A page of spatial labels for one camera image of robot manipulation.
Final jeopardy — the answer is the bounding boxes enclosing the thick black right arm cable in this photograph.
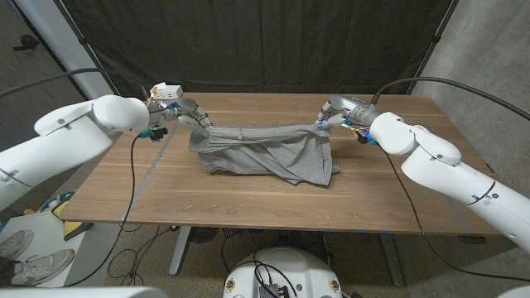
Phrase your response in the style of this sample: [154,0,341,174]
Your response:
[369,76,530,122]

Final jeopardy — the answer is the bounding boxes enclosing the white pillar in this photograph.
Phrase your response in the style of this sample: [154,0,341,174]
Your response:
[14,0,121,103]

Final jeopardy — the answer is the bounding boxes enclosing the black round fan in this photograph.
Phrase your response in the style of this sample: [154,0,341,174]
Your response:
[188,226,219,245]

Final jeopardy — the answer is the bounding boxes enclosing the black backdrop curtain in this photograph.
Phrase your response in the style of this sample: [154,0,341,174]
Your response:
[61,0,456,119]

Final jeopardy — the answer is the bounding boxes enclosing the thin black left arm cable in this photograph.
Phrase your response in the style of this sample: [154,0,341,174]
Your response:
[61,132,144,287]

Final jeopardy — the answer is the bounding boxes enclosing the black door handle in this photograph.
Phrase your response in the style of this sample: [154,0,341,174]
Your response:
[12,35,41,52]

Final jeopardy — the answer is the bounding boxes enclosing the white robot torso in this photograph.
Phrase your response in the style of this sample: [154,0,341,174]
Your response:
[223,247,343,298]

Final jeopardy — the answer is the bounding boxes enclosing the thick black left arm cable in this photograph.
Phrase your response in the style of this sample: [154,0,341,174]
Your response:
[0,67,150,101]

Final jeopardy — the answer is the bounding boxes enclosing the dark wood grain door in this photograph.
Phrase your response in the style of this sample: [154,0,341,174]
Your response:
[0,0,111,216]

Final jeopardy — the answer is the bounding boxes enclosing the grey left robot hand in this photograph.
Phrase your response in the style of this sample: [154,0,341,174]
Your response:
[176,98,213,137]

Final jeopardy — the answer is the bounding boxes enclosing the black backdrop stand pole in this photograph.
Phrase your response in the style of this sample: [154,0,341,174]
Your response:
[405,0,460,95]
[53,0,125,100]

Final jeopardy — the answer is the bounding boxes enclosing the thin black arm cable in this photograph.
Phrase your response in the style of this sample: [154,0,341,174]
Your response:
[61,132,144,287]
[383,147,530,283]

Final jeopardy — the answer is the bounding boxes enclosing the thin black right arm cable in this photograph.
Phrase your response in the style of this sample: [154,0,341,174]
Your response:
[383,147,530,283]

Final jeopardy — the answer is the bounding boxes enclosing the grey fabric shorts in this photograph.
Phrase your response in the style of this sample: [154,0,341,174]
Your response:
[188,123,341,186]

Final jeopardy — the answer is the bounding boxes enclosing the grey sneaker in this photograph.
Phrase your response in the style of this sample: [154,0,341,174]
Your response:
[10,248,76,287]
[0,229,35,261]

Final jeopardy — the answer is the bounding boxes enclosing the dark trouser leg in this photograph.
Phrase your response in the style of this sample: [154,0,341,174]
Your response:
[0,258,16,287]

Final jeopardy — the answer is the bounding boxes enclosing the white floor box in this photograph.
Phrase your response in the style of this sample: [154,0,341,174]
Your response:
[0,213,121,291]

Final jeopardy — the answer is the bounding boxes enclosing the grey table leg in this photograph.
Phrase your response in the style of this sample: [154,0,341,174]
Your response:
[378,232,406,287]
[168,225,192,276]

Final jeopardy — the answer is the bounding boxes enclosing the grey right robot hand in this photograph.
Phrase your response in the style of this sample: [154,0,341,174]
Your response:
[315,94,364,130]

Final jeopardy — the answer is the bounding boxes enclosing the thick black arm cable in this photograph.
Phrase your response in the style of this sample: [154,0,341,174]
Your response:
[0,67,150,101]
[369,76,530,122]

